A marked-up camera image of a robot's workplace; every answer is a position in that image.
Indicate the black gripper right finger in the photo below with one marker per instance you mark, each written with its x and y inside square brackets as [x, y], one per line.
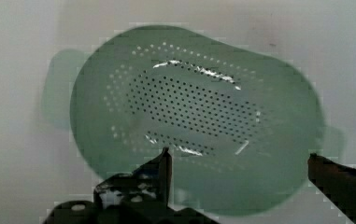
[336, 181]

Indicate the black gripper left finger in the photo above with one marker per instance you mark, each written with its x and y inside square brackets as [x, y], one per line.
[151, 181]

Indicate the green oval plastic strainer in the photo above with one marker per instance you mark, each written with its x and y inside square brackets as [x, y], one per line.
[239, 125]

